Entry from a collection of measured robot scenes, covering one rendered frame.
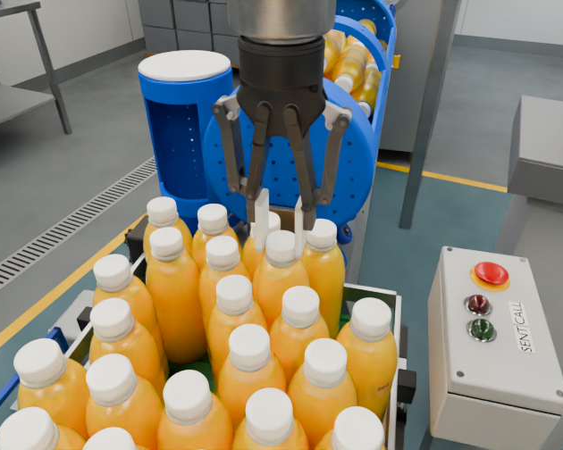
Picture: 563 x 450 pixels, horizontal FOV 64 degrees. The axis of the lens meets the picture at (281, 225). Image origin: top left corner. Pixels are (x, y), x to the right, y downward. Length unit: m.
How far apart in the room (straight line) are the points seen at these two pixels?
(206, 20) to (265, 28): 4.21
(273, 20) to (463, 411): 0.39
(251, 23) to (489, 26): 5.59
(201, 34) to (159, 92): 3.27
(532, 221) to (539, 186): 0.12
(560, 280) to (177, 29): 4.21
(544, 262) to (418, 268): 1.23
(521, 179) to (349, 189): 0.35
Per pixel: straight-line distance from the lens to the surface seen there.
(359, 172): 0.71
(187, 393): 0.42
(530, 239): 1.07
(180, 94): 1.37
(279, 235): 0.53
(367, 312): 0.47
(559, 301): 1.17
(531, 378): 0.49
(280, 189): 0.75
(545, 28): 5.94
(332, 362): 0.43
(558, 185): 0.94
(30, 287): 2.38
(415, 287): 2.17
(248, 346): 0.44
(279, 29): 0.37
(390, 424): 0.56
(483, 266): 0.56
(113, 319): 0.49
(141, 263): 0.76
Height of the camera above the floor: 1.45
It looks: 36 degrees down
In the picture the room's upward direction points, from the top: straight up
